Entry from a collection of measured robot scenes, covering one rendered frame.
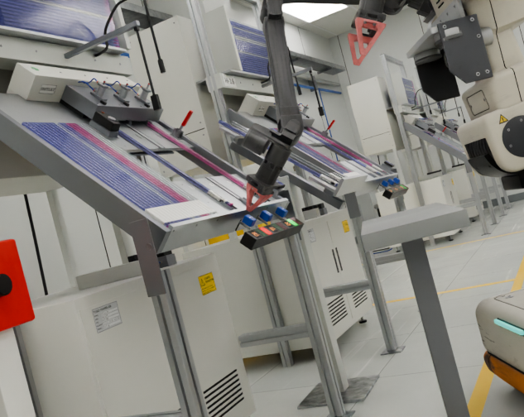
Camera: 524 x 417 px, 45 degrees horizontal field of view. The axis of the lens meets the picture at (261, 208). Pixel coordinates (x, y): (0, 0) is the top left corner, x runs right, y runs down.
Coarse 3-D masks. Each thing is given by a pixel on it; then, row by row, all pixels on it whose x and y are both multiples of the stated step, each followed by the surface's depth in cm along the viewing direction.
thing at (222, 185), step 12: (180, 180) 180; (204, 180) 190; (216, 180) 194; (228, 180) 200; (240, 180) 206; (192, 192) 176; (204, 192) 180; (216, 192) 185; (228, 192) 189; (240, 192) 195; (216, 204) 176; (240, 204) 185
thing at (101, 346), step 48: (96, 288) 184; (144, 288) 181; (192, 288) 202; (48, 336) 161; (96, 336) 160; (144, 336) 176; (192, 336) 196; (48, 384) 163; (96, 384) 157; (144, 384) 172; (240, 384) 213
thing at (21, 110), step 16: (0, 96) 175; (16, 96) 181; (16, 112) 170; (32, 112) 175; (48, 112) 181; (64, 112) 187; (128, 128) 201; (144, 128) 209; (160, 128) 217; (128, 144) 188; (144, 144) 194; (160, 144) 200
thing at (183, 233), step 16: (240, 208) 175; (256, 208) 183; (272, 208) 195; (176, 224) 146; (192, 224) 152; (208, 224) 160; (224, 224) 169; (240, 224) 179; (256, 224) 190; (176, 240) 149; (192, 240) 157
